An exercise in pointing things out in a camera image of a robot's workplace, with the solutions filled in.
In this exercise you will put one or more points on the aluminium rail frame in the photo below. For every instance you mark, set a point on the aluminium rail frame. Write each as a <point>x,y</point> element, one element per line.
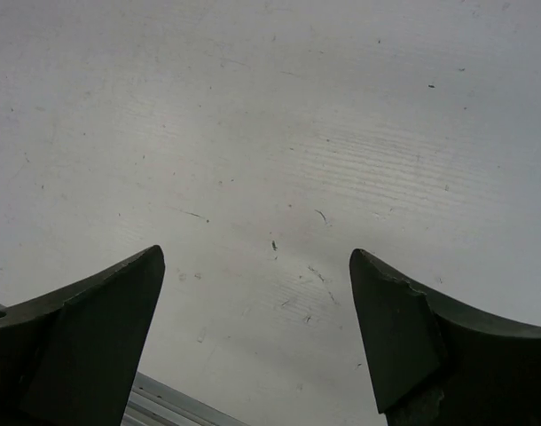
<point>154,403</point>

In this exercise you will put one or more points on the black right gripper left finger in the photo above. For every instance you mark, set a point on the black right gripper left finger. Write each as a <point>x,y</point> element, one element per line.
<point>70,356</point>

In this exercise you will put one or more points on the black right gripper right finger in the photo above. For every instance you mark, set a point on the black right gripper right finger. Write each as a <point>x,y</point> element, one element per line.
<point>434,360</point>

